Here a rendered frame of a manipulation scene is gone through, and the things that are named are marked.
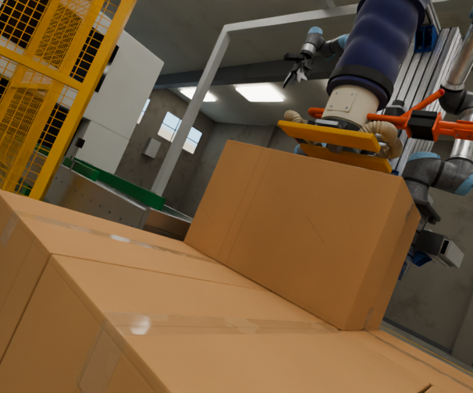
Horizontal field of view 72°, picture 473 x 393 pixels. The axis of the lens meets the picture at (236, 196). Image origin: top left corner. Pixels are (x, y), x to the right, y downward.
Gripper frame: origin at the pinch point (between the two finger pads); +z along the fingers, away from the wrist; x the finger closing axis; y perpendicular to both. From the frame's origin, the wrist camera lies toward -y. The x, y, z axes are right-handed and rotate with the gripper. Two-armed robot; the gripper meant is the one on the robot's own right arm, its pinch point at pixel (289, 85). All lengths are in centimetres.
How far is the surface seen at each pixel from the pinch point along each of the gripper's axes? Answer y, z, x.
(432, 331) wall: 557, 126, 211
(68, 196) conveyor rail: -76, 99, 16
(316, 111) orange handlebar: -11, 30, -53
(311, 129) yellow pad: -17, 42, -65
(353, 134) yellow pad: -11, 41, -78
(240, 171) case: -31, 63, -55
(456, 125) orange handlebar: 9, 29, -94
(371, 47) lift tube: -10, 8, -69
